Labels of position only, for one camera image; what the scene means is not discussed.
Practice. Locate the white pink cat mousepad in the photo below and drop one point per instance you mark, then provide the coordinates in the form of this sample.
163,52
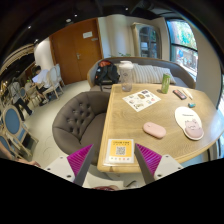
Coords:
190,122

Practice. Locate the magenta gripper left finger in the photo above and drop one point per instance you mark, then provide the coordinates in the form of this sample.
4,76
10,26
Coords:
79,162

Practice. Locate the white glass display cabinet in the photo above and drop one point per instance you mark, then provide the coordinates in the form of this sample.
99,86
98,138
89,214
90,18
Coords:
147,42

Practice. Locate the green can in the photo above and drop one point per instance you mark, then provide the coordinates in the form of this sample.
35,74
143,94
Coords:
165,83

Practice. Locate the dark framed window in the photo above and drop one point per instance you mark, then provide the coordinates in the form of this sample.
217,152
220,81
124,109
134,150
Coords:
183,46

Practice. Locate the wooden double door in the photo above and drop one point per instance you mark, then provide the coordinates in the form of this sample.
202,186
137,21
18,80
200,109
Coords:
76,48

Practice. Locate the seated person white shirt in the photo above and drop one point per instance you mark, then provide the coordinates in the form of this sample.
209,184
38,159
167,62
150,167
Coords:
42,84

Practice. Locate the striped white cushion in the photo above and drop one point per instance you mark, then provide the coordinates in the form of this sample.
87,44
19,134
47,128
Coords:
150,74

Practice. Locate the blue cushioned wooden chair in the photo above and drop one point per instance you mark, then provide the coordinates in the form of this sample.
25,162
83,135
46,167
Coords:
16,129

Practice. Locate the grey curved sofa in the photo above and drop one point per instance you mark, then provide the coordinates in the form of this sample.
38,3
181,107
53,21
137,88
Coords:
181,76

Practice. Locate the black orange backpack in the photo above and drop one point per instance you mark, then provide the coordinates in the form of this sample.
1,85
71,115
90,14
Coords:
106,73

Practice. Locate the standing person grey shirt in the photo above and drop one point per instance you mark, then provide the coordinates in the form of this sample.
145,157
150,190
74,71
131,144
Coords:
17,100

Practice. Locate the white illustrated menu sheet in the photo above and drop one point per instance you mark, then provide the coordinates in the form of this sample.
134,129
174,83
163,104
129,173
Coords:
141,100

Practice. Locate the clear shaker bottle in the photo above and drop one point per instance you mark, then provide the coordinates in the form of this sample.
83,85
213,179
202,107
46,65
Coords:
125,69

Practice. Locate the white dining chair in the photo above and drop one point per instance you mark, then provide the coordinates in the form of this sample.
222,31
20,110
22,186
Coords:
54,82

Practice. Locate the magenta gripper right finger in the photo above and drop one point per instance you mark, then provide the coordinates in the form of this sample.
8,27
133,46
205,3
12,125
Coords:
148,161

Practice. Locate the grey tufted armchair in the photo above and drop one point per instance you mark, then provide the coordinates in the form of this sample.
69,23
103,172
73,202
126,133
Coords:
80,122

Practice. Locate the wooden chopsticks pair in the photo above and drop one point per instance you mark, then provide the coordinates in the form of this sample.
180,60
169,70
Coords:
187,93

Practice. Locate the black red remote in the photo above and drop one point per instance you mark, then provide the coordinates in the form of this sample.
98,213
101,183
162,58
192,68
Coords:
179,94

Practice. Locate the pink computer mouse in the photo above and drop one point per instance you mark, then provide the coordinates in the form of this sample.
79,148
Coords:
154,130

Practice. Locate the yellow QR code placard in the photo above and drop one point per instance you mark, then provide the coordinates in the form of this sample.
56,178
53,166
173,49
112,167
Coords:
120,151

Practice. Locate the small teal eraser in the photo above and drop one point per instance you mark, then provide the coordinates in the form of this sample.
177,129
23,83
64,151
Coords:
191,105

